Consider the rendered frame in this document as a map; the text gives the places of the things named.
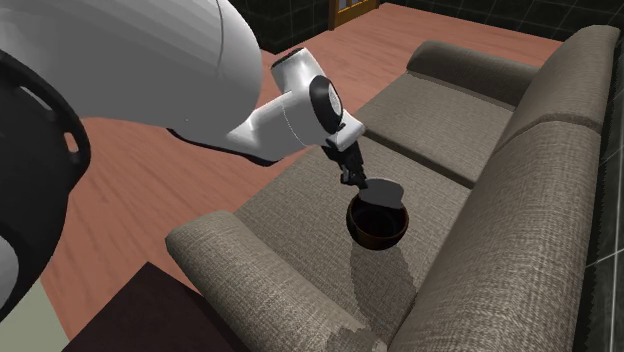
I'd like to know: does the dark grey flat piece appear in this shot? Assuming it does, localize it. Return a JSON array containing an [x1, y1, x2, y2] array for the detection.
[[359, 177, 406, 210]]

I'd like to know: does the grey-brown fabric sofa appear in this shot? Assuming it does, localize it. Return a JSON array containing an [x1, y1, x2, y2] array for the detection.
[[165, 24, 622, 352]]

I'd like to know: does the dark brown bowl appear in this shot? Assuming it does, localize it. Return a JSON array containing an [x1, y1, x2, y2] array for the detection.
[[345, 191, 410, 252]]

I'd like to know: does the wooden door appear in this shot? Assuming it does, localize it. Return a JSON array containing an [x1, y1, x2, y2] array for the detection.
[[326, 0, 381, 32]]

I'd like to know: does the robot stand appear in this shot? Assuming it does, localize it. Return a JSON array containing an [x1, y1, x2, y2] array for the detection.
[[62, 261, 251, 352]]

